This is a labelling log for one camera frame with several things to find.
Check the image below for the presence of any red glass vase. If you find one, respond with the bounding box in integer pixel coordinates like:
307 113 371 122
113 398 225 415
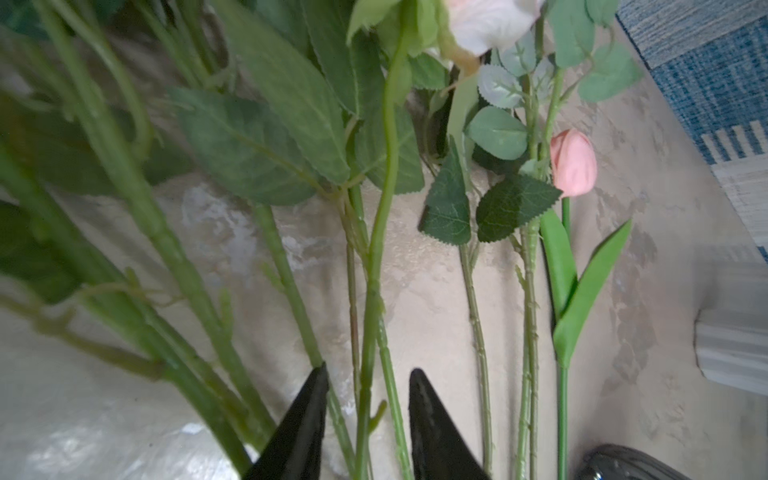
575 444 690 480

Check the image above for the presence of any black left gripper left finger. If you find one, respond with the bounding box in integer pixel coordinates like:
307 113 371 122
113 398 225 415
242 363 329 480

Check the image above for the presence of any pink tulip with leaves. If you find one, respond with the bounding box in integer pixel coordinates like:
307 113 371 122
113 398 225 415
541 128 632 479

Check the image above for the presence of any pile of artificial flowers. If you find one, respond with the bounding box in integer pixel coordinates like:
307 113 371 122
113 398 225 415
1 1 641 479

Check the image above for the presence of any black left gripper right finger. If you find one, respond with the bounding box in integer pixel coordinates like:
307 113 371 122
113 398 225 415
409 368 489 479

